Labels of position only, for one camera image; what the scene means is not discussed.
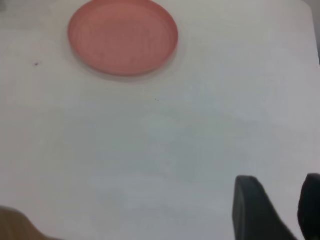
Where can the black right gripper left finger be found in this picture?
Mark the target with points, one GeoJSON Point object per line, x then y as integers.
{"type": "Point", "coordinates": [252, 215]}

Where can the pink plate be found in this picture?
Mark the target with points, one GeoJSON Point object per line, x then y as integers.
{"type": "Point", "coordinates": [122, 37]}

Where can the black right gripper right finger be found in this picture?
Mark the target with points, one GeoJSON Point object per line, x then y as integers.
{"type": "Point", "coordinates": [311, 207]}

